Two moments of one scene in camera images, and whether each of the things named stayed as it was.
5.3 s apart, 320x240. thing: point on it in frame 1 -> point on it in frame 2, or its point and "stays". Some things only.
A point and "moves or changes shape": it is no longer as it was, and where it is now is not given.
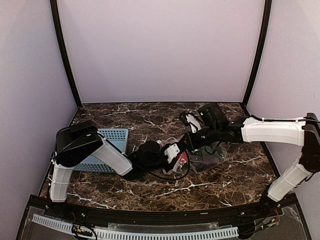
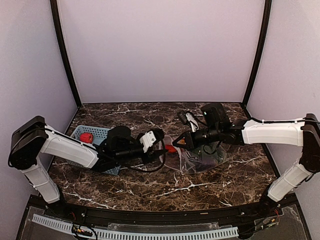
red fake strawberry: x=183 y=157 moves or changes shape
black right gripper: x=191 y=145 stays
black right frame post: x=265 y=28 stays
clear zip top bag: x=195 y=160 stays
